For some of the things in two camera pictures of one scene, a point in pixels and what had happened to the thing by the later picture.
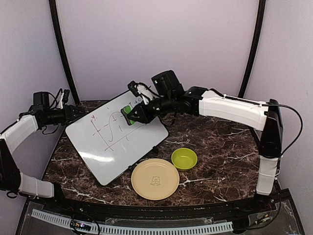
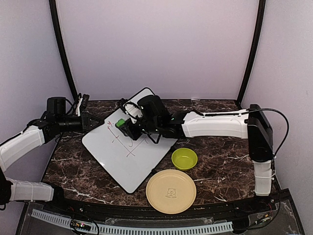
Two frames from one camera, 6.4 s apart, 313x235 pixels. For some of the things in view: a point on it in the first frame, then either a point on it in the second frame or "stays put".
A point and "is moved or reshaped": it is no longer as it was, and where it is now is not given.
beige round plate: x=155 y=179 → x=171 y=191
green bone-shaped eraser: x=125 y=110 is moved or reshaped
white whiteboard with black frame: x=106 y=141 is moved or reshaped
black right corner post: x=260 y=24 stays put
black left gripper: x=69 y=115 → x=86 y=122
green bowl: x=184 y=159 stays put
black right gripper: x=145 y=118 → x=130 y=131
